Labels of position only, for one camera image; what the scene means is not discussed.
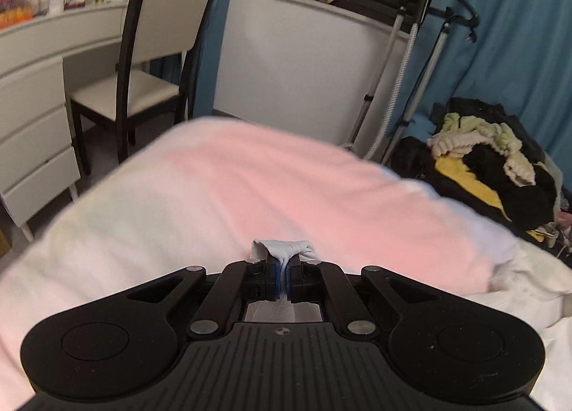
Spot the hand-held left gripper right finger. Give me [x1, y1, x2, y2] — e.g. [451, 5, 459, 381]
[286, 254, 442, 340]

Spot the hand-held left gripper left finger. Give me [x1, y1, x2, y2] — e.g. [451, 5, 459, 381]
[126, 254, 282, 340]

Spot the light grey t-shirt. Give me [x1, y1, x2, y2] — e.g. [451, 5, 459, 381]
[243, 239, 323, 322]

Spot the pile of dark clothes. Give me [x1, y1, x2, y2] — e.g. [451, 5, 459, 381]
[393, 97, 572, 256]

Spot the pastel pink blanket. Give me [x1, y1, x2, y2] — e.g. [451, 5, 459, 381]
[0, 117, 528, 411]

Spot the yellow garment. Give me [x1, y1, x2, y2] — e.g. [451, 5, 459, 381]
[435, 155, 511, 220]

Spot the narrow blue curtain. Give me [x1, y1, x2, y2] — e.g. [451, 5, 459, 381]
[172, 0, 244, 119]

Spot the cream knit garment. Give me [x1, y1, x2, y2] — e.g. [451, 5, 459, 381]
[426, 112, 537, 188]

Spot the white bed sheet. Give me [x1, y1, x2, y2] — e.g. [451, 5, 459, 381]
[487, 241, 572, 411]

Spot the garment steamer stand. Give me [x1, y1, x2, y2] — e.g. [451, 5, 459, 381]
[340, 0, 482, 162]

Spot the white desk with drawers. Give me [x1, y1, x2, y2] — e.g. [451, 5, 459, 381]
[0, 0, 130, 243]

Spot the wide blue curtain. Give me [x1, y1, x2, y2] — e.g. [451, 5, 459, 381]
[384, 0, 572, 197]

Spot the colourful clutter on desk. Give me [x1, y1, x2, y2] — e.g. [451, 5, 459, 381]
[0, 0, 48, 30]

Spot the white chair with black frame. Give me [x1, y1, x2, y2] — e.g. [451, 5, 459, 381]
[67, 0, 223, 176]

